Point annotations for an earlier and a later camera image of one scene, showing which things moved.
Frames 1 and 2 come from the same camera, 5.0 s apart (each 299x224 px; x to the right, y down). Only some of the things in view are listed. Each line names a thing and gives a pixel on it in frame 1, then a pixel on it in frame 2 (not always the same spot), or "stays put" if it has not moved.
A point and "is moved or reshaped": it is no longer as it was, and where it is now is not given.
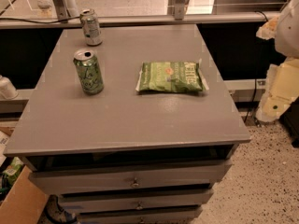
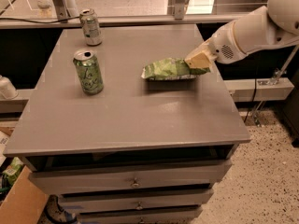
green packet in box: [12, 171] stays put
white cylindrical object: [7, 90] stays put
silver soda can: [91, 26] stays put
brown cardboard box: [25, 203] stays put
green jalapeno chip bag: [171, 77] is moved or reshaped
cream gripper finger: [281, 89] to [221, 46]
